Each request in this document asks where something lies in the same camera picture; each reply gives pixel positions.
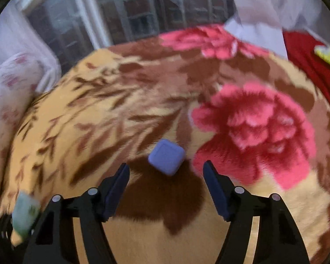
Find right sheer curtain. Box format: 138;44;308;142
224;0;330;58

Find white floral rolled quilt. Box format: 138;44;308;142
0;52;48;226

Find sheer curtain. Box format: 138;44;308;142
224;0;330;58
0;0;62;88

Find red blanket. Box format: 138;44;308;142
282;30;330;104

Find window with metal bars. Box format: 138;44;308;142
17;0;235;72

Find green frog lotion bottle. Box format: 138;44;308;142
12;191;41;239

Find yellow floral plush blanket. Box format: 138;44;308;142
0;24;330;263

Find small purple square box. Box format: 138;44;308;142
148;139;186;176

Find left sheer curtain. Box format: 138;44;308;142
0;0;62;88

